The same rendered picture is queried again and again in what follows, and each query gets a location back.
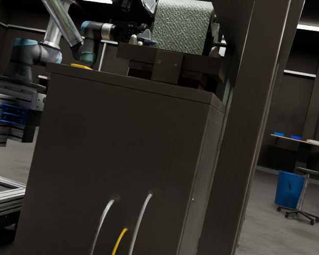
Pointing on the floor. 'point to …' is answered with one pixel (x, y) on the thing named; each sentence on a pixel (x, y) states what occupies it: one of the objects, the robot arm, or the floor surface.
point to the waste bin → (289, 189)
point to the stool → (303, 197)
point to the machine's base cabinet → (118, 171)
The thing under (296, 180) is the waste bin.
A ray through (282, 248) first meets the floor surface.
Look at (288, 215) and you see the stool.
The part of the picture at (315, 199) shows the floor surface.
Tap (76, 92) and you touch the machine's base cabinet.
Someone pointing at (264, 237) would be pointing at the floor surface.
